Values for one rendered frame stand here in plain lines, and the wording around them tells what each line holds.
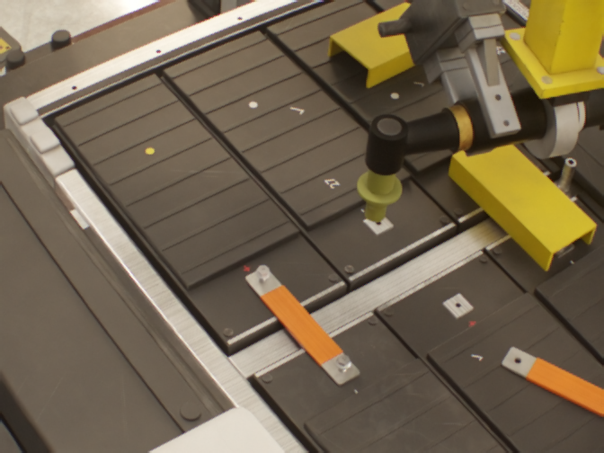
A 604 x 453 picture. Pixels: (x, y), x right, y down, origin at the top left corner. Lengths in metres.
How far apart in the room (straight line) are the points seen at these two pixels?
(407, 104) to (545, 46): 0.37
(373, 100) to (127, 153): 0.28
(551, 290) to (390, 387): 0.21
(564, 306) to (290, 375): 0.28
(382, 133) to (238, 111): 0.35
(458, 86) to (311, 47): 0.36
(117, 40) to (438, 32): 0.66
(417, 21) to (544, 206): 0.27
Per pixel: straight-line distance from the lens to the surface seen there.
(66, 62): 1.70
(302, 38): 1.54
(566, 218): 1.36
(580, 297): 1.32
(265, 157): 1.39
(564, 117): 1.16
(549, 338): 1.28
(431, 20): 1.18
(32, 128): 1.44
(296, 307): 1.26
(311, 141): 1.41
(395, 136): 1.11
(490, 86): 1.14
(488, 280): 1.32
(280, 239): 1.31
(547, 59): 1.12
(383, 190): 1.16
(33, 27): 3.16
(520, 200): 1.36
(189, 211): 1.33
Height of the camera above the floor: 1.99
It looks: 48 degrees down
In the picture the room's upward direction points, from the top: 7 degrees clockwise
